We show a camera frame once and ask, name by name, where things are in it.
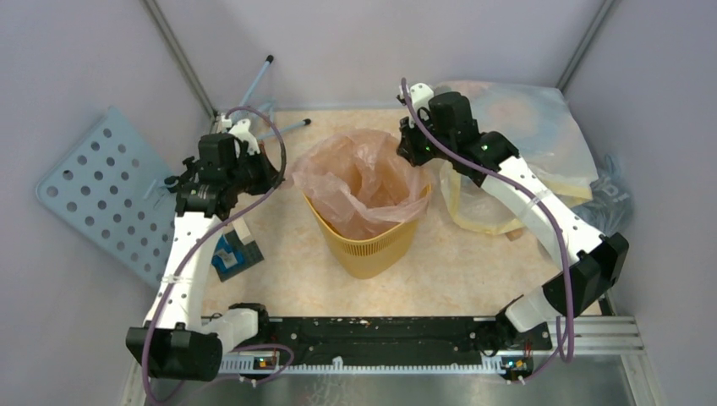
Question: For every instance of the grey corner frame post left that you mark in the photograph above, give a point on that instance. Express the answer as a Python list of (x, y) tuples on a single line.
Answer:
[(175, 49)]

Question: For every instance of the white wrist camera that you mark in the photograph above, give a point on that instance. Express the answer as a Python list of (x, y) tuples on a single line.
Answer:
[(421, 94), (241, 130)]

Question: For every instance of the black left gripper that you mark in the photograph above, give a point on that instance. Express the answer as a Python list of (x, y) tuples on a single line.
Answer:
[(269, 172)]

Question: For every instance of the yellow plastic trash bin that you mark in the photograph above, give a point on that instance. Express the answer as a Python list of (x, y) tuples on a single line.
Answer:
[(367, 258)]

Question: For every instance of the pink plastic trash bag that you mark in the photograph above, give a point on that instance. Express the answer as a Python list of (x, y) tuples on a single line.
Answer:
[(365, 156)]

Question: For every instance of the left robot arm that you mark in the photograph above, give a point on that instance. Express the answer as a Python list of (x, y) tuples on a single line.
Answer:
[(174, 342)]

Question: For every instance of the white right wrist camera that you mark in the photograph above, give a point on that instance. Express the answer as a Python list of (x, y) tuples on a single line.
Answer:
[(421, 94)]

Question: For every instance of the pale wooden block left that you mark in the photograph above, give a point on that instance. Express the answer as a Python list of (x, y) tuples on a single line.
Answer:
[(242, 230)]

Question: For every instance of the large yellow translucent bag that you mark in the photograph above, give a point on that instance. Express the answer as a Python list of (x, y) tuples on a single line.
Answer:
[(537, 120)]

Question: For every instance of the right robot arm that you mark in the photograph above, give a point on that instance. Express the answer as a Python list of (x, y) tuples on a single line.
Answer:
[(590, 261)]

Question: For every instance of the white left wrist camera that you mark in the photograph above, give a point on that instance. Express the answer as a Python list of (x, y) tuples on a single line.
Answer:
[(241, 130)]

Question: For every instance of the blue block toy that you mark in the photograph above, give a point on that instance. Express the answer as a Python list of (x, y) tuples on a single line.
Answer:
[(232, 256)]

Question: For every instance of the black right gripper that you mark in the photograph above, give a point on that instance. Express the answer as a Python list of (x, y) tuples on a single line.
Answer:
[(407, 148)]

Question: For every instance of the light blue perforated board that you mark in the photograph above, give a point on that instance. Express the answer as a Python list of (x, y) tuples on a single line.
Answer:
[(110, 188)]

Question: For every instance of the grey corner frame post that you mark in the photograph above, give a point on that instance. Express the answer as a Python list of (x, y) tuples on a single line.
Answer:
[(596, 25), (175, 49)]

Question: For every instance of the blue plastic bag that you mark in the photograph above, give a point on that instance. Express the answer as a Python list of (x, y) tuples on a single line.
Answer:
[(611, 208)]

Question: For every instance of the wooden cube block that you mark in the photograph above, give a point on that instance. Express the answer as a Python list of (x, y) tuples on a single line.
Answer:
[(514, 234)]

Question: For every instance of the grey corner frame post right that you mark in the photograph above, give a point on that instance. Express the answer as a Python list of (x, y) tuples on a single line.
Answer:
[(596, 25)]

